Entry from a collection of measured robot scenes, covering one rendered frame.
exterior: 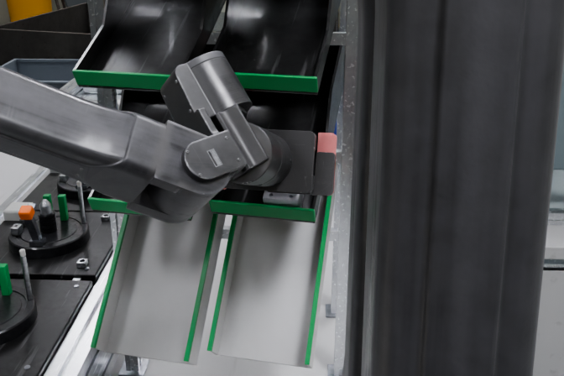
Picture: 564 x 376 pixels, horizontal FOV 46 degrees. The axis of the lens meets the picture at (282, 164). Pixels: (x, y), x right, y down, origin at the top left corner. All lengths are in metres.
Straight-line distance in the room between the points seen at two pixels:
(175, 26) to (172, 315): 0.38
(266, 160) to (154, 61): 0.27
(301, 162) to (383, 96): 0.52
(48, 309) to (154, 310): 0.22
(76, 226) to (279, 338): 0.53
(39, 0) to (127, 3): 6.58
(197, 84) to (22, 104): 0.16
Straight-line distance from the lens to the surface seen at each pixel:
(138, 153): 0.54
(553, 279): 1.59
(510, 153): 0.18
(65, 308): 1.09
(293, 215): 0.80
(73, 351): 1.03
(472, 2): 0.17
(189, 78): 0.62
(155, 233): 0.97
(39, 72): 3.41
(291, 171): 0.70
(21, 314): 1.06
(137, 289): 0.95
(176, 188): 0.54
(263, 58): 0.81
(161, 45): 0.84
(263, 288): 0.93
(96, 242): 1.27
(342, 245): 0.96
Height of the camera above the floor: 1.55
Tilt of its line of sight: 22 degrees down
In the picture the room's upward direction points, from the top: straight up
